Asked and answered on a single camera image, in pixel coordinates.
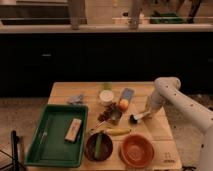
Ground red grapes bunch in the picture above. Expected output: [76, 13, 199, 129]
[98, 103, 117, 122]

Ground dark brown bowl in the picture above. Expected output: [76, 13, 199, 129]
[84, 132, 113, 162]

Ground metal measuring cup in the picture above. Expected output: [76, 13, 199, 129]
[89, 110, 122, 134]

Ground green box on counter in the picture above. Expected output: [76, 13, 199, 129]
[150, 11, 184, 24]

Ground orange fruit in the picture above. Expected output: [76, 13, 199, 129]
[119, 99, 129, 111]

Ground wooden block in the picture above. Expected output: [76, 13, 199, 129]
[65, 118, 82, 142]

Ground green cucumber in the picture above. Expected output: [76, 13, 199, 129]
[94, 132, 103, 160]

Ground white round container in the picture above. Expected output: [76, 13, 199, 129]
[99, 90, 114, 106]

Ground yellow banana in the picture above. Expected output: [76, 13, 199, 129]
[104, 129, 131, 136]

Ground grey crumpled cloth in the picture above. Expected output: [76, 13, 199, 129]
[67, 94, 83, 105]

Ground black chair frame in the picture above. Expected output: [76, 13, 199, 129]
[0, 130, 27, 171]

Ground green plastic tray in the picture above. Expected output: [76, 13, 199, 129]
[25, 105, 88, 168]

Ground red bowl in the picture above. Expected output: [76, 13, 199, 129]
[120, 134, 154, 168]

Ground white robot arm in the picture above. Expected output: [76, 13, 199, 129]
[148, 77, 213, 171]

